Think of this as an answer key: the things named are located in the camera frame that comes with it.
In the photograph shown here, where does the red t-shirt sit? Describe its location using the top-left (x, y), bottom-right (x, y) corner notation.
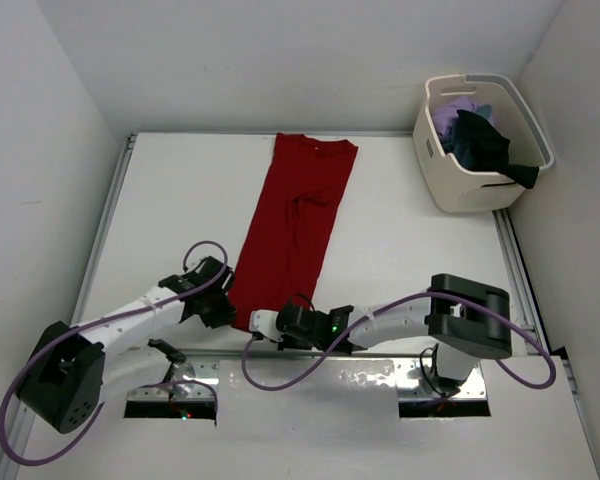
top-left (229, 133), bottom-right (358, 331)

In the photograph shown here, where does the black t-shirt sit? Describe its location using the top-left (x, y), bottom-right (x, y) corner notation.
top-left (446, 110), bottom-right (539, 189)

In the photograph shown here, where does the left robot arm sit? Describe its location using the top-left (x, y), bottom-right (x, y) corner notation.
top-left (16, 256), bottom-right (236, 434)

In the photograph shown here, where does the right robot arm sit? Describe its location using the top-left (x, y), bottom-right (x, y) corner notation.
top-left (275, 274), bottom-right (512, 398)

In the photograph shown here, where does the cream laundry basket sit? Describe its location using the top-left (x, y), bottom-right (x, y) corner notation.
top-left (413, 74), bottom-right (555, 213)

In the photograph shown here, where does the purple t-shirt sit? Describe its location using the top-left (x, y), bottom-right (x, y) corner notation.
top-left (431, 95), bottom-right (481, 152)

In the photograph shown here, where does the blue-grey t-shirt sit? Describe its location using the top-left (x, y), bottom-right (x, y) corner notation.
top-left (474, 104), bottom-right (495, 127)

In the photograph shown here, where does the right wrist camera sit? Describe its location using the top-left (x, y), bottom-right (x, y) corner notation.
top-left (249, 309), bottom-right (282, 343)

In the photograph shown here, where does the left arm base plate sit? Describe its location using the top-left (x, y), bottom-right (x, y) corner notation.
top-left (126, 359), bottom-right (220, 402)

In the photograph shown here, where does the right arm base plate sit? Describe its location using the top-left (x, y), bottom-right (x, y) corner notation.
top-left (392, 357), bottom-right (488, 403)

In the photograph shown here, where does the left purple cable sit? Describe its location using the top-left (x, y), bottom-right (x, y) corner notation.
top-left (0, 240), bottom-right (230, 467)

